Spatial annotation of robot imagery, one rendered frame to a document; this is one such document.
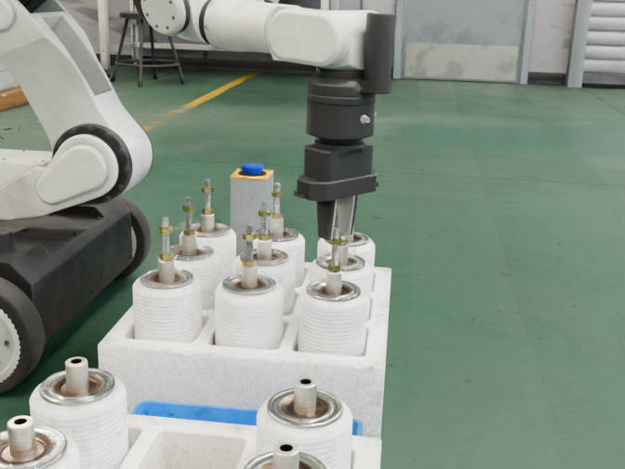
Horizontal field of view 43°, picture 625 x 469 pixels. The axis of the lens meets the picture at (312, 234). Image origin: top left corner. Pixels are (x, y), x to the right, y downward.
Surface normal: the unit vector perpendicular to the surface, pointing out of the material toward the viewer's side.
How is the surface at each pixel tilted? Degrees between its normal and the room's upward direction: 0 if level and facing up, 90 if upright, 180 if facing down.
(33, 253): 45
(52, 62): 113
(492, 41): 90
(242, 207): 90
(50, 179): 90
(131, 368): 90
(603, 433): 0
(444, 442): 0
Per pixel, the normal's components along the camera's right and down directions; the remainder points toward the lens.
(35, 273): 0.72, -0.62
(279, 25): -0.58, 0.23
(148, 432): 0.03, -0.95
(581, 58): -0.17, 0.32
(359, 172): 0.66, 0.25
